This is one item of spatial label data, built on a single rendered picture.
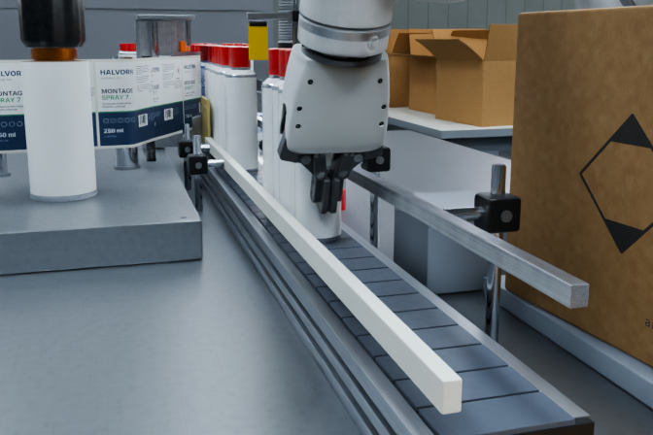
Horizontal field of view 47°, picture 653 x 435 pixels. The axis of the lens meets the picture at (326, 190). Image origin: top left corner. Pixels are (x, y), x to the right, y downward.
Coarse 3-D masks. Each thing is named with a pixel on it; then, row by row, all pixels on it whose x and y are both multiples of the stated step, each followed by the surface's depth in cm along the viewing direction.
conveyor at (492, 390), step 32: (352, 256) 75; (320, 288) 66; (384, 288) 66; (352, 320) 58; (416, 320) 58; (448, 320) 58; (384, 352) 52; (448, 352) 52; (480, 352) 52; (480, 384) 47; (512, 384) 47; (448, 416) 43; (480, 416) 43; (512, 416) 43; (544, 416) 43
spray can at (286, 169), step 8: (288, 56) 84; (280, 88) 84; (280, 96) 84; (280, 104) 85; (280, 136) 85; (280, 160) 86; (280, 168) 86; (288, 168) 85; (280, 176) 86; (288, 176) 85; (280, 184) 87; (288, 184) 86; (280, 192) 87; (288, 192) 86; (280, 200) 87; (288, 200) 86; (288, 208) 86
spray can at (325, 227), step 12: (300, 168) 79; (300, 180) 80; (300, 192) 80; (300, 204) 80; (312, 204) 79; (300, 216) 80; (312, 216) 80; (324, 216) 80; (336, 216) 81; (312, 228) 80; (324, 228) 80; (336, 228) 81; (324, 240) 80; (336, 240) 81
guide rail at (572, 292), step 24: (360, 168) 79; (384, 192) 69; (408, 192) 66; (432, 216) 59; (456, 240) 55; (480, 240) 51; (504, 264) 48; (528, 264) 45; (552, 288) 43; (576, 288) 41
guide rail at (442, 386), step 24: (216, 144) 132; (240, 168) 107; (264, 192) 90; (288, 216) 78; (288, 240) 75; (312, 240) 68; (312, 264) 66; (336, 264) 61; (336, 288) 59; (360, 288) 55; (360, 312) 53; (384, 312) 50; (384, 336) 49; (408, 336) 46; (408, 360) 45; (432, 360) 42; (432, 384) 41; (456, 384) 40; (456, 408) 40
